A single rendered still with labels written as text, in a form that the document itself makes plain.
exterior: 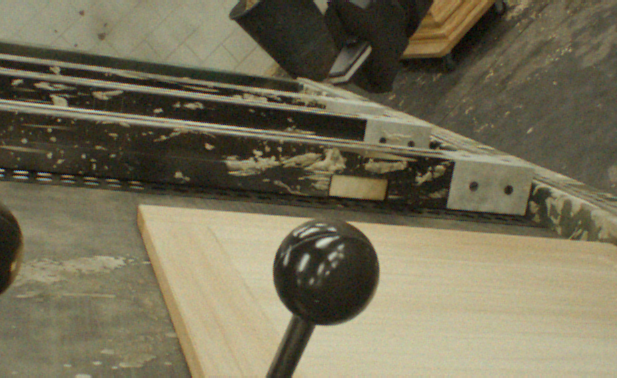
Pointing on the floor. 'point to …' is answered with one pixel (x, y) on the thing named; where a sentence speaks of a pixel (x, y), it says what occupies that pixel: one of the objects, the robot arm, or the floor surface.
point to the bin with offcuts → (289, 35)
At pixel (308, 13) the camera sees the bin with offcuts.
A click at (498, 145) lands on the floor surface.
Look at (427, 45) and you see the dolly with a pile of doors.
